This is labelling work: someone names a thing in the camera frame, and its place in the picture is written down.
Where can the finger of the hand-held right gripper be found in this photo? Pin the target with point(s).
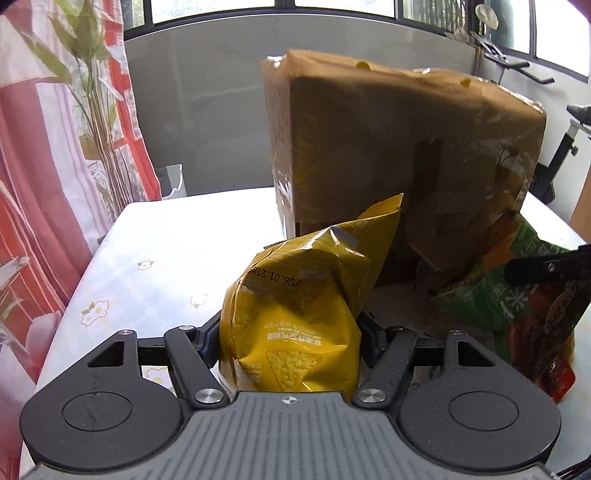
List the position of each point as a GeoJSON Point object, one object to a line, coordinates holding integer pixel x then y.
{"type": "Point", "coordinates": [549, 268]}

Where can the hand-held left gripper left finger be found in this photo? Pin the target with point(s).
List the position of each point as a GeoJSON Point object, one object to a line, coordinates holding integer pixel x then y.
{"type": "Point", "coordinates": [203, 338]}

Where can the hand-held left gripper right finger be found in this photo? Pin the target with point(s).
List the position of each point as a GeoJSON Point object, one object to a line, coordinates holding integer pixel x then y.
{"type": "Point", "coordinates": [376, 339]}

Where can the green snack bag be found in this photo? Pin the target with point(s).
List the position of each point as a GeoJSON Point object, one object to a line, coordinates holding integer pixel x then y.
{"type": "Point", "coordinates": [480, 290]}

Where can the red snack bag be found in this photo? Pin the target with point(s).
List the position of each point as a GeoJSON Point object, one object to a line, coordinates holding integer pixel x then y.
{"type": "Point", "coordinates": [545, 346]}

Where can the yellow snack bag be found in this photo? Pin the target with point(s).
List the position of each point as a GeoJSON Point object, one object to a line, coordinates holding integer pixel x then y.
{"type": "Point", "coordinates": [295, 314]}

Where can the brown cardboard box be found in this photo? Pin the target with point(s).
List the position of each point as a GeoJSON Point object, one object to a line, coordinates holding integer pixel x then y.
{"type": "Point", "coordinates": [392, 138]}

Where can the black exercise bike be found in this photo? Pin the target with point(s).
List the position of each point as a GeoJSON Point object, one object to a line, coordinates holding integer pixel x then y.
{"type": "Point", "coordinates": [561, 152]}

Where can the white plastic container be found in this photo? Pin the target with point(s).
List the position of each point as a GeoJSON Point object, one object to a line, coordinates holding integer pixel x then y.
{"type": "Point", "coordinates": [173, 182]}

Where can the red plant print curtain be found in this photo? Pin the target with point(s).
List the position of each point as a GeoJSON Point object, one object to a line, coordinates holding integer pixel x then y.
{"type": "Point", "coordinates": [55, 161]}

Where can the black framed window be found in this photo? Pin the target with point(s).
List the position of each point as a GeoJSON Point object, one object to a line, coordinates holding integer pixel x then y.
{"type": "Point", "coordinates": [286, 3]}

